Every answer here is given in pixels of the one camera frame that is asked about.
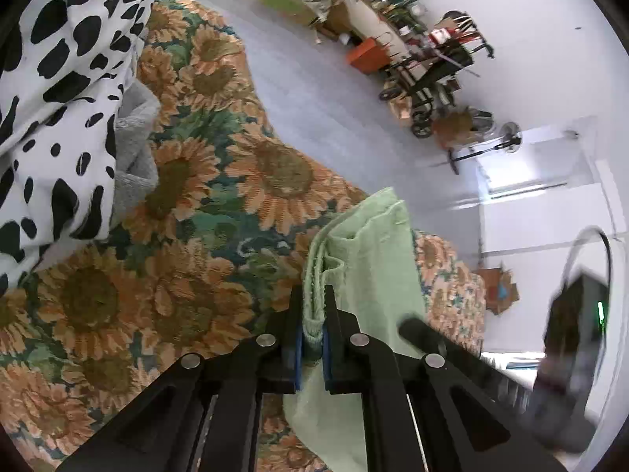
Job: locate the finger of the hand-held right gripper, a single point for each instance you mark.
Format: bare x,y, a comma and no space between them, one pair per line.
471,364

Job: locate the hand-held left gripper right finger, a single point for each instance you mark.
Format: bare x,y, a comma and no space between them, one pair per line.
326,359

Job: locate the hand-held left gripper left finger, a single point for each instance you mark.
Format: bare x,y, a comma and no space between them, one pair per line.
296,359

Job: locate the green shirt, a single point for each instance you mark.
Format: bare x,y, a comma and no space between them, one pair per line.
378,275

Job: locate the open cardboard box with blue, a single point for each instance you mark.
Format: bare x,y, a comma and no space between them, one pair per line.
499,290

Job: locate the sunflower print blanket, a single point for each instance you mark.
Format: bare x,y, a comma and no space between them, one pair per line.
196,255

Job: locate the standing fan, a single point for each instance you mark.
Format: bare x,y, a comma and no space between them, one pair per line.
508,135

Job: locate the brown cardboard box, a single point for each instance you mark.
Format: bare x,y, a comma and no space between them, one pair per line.
459,128

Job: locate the grey fleece cloth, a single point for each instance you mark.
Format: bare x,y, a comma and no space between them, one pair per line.
135,157

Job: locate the black stroller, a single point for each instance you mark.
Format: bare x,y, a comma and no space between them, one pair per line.
432,73

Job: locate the orange box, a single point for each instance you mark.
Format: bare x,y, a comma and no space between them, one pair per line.
366,56

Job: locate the green flat box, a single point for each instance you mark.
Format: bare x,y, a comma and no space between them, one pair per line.
287,2

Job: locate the black spotted white cloth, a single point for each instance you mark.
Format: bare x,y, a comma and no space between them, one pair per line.
59,83

